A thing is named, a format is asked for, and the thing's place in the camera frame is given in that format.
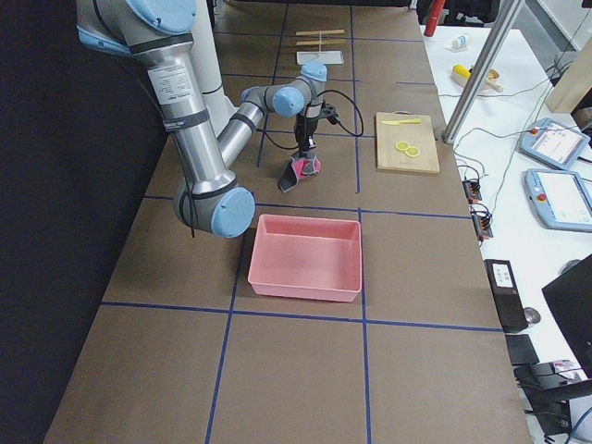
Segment red cylinder bottle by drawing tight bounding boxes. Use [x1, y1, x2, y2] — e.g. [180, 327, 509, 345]
[424, 0, 446, 37]

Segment pink plastic bin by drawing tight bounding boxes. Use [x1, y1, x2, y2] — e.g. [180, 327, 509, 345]
[248, 214, 363, 302]

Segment grey cleaning cloth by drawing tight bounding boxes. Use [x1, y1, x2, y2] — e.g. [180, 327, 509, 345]
[277, 154, 321, 192]

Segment yellow plastic knife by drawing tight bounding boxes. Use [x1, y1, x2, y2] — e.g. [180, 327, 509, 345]
[380, 118, 422, 126]

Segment wooden rack rod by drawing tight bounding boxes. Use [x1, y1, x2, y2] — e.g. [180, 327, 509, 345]
[295, 29, 345, 36]
[296, 39, 347, 47]

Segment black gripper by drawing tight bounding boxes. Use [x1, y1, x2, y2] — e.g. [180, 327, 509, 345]
[295, 115, 318, 159]

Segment bamboo cutting board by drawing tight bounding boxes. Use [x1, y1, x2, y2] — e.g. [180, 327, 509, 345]
[376, 112, 440, 175]

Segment near teach pendant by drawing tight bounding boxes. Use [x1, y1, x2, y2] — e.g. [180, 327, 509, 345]
[524, 168, 591, 232]

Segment outer wooden rack rod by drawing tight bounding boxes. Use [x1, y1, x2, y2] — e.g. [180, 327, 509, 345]
[295, 29, 345, 36]

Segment front lemon slice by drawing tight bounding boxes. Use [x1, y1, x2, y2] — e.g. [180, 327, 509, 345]
[404, 146, 421, 158]

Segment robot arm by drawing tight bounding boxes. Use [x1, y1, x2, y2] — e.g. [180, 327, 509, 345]
[76, 1, 329, 238]

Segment rear lemon slice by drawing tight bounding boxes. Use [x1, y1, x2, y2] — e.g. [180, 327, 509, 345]
[395, 141, 410, 152]

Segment inner wooden rack rod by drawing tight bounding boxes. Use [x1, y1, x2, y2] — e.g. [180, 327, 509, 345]
[296, 39, 347, 47]

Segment braided camera cable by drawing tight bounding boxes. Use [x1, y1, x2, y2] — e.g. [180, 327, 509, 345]
[263, 90, 365, 150]

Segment lemon slice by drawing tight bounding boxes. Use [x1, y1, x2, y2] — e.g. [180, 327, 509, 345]
[404, 146, 421, 158]
[395, 141, 410, 152]

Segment far teach pendant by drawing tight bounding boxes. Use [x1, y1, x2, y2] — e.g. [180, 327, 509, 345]
[518, 117, 590, 171]

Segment black box with label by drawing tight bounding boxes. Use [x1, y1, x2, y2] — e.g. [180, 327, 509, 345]
[484, 259, 528, 333]

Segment aluminium frame post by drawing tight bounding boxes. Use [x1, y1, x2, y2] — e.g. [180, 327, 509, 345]
[442, 0, 525, 144]

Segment teach pendant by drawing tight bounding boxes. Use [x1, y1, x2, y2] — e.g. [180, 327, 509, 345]
[518, 117, 590, 171]
[524, 168, 591, 232]

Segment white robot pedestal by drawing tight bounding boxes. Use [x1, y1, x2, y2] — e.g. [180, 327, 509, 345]
[190, 0, 236, 118]

